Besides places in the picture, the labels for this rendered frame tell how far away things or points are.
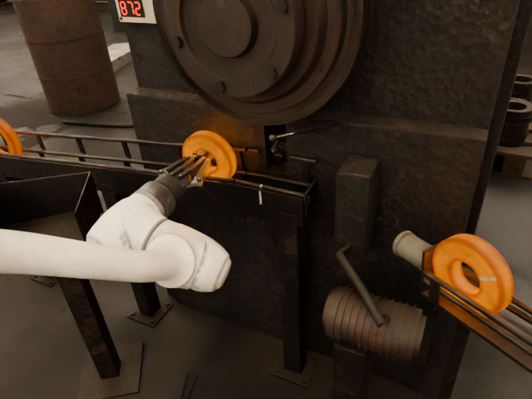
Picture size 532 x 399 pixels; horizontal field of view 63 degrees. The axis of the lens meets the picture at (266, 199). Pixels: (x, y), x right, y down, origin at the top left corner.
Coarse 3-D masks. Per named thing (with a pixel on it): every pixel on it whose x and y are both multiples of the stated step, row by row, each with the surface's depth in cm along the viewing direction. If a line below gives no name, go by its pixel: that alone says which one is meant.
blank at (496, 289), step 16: (448, 240) 80; (464, 240) 77; (480, 240) 76; (448, 256) 81; (464, 256) 78; (480, 256) 74; (496, 256) 74; (448, 272) 83; (480, 272) 76; (496, 272) 73; (464, 288) 82; (480, 288) 77; (496, 288) 73; (512, 288) 74; (496, 304) 74
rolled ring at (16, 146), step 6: (0, 120) 152; (0, 126) 151; (6, 126) 152; (0, 132) 152; (6, 132) 151; (12, 132) 153; (6, 138) 152; (12, 138) 152; (18, 138) 155; (12, 144) 153; (18, 144) 155; (0, 150) 162; (12, 150) 155; (18, 150) 156
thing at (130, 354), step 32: (0, 192) 118; (32, 192) 119; (64, 192) 121; (96, 192) 121; (0, 224) 118; (32, 224) 122; (64, 224) 119; (64, 288) 123; (96, 320) 131; (96, 352) 139; (128, 352) 154; (96, 384) 144; (128, 384) 144
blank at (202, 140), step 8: (192, 136) 112; (200, 136) 110; (208, 136) 110; (216, 136) 111; (184, 144) 114; (192, 144) 113; (200, 144) 112; (208, 144) 111; (216, 144) 110; (224, 144) 110; (184, 152) 116; (192, 152) 115; (216, 152) 111; (224, 152) 110; (232, 152) 112; (216, 160) 113; (224, 160) 111; (232, 160) 112; (216, 168) 114; (224, 168) 113; (232, 168) 112; (216, 176) 116; (224, 176) 115
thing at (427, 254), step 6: (432, 246) 85; (426, 252) 84; (432, 252) 85; (426, 258) 85; (432, 258) 86; (426, 264) 86; (432, 264) 87; (432, 270) 87; (420, 276) 87; (426, 276) 87; (420, 282) 88; (420, 288) 88; (426, 288) 89
